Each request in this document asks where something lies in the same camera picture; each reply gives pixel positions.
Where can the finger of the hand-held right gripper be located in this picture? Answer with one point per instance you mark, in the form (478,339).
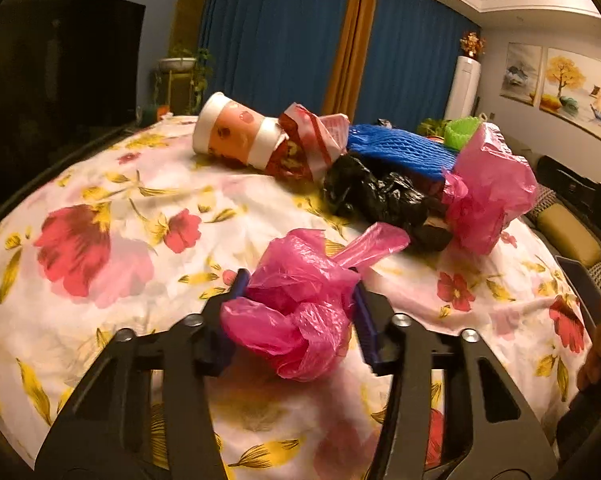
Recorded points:
(580,295)

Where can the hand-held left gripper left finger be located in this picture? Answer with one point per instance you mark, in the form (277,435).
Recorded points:
(240,284)

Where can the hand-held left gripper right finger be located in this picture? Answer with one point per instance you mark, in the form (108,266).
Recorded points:
(368,330)

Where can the pink plastic bag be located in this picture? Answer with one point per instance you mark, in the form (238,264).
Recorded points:
(485,190)
(300,280)

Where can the paper cup with red spots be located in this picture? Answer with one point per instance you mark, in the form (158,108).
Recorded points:
(230,127)

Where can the red and white plastic bag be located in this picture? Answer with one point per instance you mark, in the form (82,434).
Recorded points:
(310,135)

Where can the yellow sofa cushion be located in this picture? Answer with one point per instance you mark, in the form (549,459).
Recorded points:
(567,235)

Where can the floral bed sheet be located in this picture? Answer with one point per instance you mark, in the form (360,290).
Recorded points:
(130,270)

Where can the grey sofa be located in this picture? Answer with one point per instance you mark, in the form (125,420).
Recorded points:
(575,180)

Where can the black plastic bag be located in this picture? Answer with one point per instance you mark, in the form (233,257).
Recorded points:
(375,190)

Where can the blue foam fruit net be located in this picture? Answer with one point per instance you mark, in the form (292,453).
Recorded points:
(400,147)

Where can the orange tissue box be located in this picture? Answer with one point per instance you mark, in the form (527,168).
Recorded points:
(159,111)

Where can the green plastic basket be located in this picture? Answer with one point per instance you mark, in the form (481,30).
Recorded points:
(460,132)

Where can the metal plant stand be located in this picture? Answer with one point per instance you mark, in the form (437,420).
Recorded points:
(173,90)

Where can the potted plant in dark pot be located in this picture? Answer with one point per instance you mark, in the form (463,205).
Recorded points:
(433,129)

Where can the potted plant in white bowl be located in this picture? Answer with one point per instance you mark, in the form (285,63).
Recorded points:
(178,63)

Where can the white standing air conditioner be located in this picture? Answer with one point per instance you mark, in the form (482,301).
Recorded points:
(463,87)

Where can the blue curtain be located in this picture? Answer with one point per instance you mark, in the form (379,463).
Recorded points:
(275,35)
(415,60)

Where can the orange curtain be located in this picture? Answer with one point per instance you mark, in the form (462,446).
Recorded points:
(353,45)

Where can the artificial flower decoration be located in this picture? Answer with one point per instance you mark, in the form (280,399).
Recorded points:
(473,45)

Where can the black television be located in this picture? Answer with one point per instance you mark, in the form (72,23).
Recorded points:
(55,75)

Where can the tree and sailboat wall painting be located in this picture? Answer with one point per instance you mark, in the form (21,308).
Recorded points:
(577,85)

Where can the mountain wall painting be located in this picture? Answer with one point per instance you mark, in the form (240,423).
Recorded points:
(521,72)

